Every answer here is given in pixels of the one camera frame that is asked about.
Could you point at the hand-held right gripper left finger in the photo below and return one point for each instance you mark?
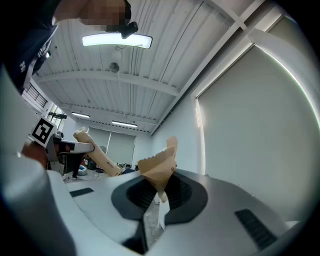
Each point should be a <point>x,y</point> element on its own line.
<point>100,207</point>

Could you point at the grey roller blind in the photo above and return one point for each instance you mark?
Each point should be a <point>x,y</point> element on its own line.
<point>120,147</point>

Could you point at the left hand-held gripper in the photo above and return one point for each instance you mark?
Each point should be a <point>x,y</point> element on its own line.
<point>42,132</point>

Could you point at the person's left forearm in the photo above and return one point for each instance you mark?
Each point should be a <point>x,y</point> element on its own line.
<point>33,153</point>

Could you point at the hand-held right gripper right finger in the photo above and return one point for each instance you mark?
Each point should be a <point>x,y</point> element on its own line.
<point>215,225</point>

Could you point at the person's head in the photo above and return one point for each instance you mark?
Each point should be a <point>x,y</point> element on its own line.
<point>100,12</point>

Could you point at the black head-mounted camera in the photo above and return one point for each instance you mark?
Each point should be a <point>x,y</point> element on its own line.
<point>128,30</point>

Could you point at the person's dark shirt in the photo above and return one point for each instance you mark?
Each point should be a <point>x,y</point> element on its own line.
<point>22,45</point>

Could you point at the long ceiling light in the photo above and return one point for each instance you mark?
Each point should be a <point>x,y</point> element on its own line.
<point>117,40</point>
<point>80,115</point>
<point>124,124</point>

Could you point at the white orange snack packet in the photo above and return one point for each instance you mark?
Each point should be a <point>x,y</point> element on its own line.
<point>105,161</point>

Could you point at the black railing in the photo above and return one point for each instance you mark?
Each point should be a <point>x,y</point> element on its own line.
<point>35,96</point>

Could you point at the round ceiling fixture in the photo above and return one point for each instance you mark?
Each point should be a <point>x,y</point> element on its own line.
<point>114,67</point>

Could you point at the torn brown paper wrapper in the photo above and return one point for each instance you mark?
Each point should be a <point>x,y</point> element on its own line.
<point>160,170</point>

